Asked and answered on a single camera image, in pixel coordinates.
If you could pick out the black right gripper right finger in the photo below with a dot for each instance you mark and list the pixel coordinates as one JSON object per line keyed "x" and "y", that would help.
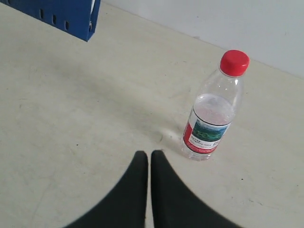
{"x": 174, "y": 205}

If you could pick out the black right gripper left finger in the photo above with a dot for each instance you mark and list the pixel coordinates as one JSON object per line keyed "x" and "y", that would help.
{"x": 125, "y": 205}

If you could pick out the clear plastic water bottle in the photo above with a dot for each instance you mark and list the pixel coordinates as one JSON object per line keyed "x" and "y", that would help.
{"x": 215, "y": 106}

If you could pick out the blue ring binder notebook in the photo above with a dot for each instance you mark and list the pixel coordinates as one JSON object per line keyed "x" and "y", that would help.
{"x": 75, "y": 17}

